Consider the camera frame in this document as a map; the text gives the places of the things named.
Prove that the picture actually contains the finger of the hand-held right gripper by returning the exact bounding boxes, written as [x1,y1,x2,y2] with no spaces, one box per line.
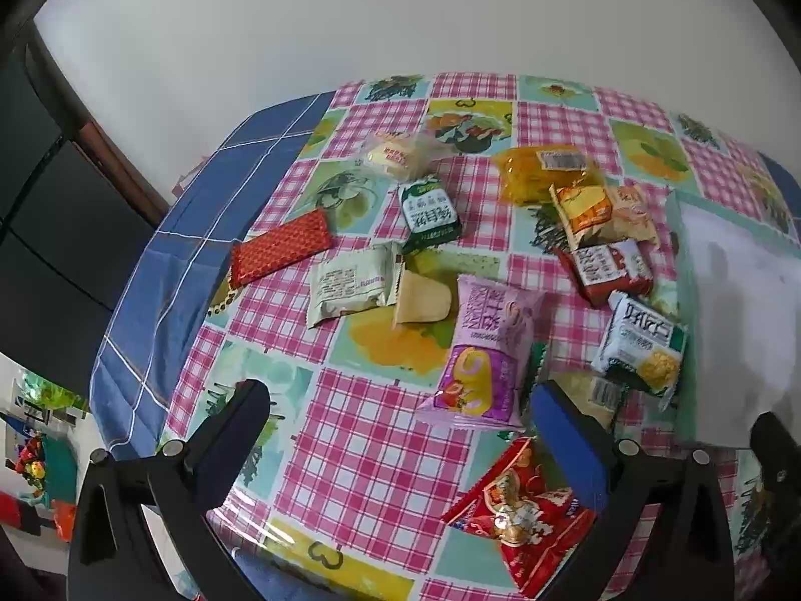
[749,412,801,514]

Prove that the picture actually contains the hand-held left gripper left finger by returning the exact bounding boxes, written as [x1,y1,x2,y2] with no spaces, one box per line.
[68,379,272,601]

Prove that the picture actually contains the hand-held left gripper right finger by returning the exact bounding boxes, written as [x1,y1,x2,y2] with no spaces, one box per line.
[526,381,733,601]

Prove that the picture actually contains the red white biscuit packet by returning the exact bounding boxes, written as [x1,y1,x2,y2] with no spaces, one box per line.
[557,241,655,308]

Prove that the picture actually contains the red patterned foil packet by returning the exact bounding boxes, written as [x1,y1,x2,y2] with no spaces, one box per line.
[230,208,332,287]

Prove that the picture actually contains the pale jelly cup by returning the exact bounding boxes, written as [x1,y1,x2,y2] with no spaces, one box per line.
[392,269,453,327]

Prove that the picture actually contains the clear cake packet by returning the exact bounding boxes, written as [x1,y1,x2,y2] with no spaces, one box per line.
[358,128,452,182]

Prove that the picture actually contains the beige snack packet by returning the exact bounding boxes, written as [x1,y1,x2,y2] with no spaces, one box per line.
[551,369,633,430]

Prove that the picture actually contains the red gold snack packet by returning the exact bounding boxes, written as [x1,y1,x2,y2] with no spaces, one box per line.
[441,435,598,598]

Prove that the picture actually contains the white blue corn packet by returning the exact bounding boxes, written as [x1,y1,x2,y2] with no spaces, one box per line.
[591,291,689,413]

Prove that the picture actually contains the purple snack packet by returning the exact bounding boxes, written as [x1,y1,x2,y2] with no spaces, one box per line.
[415,274,547,432]

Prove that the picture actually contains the pink checked fruit-print tablecloth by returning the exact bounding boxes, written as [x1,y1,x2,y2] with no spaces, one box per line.
[156,72,801,601]

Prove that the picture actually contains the pale green snack packet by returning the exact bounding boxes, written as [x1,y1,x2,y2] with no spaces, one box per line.
[305,241,405,330]

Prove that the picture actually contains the orange red object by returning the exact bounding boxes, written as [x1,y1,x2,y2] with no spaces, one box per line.
[53,501,79,542]

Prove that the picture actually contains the colourful small objects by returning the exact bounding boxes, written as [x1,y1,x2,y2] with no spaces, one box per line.
[6,435,51,495]

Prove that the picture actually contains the orange cream snack packet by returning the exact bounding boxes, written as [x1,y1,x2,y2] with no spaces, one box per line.
[549,180,661,251]

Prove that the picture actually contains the green white biscuit packet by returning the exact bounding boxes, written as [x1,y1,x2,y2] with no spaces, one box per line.
[398,175,464,256]

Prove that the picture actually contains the dark cabinet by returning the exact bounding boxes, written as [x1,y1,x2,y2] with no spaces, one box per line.
[0,31,157,402]

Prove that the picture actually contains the yellow translucent snack packet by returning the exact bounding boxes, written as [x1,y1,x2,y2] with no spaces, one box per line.
[491,145,605,206]

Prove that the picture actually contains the brown wooden frame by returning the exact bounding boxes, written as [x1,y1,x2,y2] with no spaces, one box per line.
[25,25,173,214]

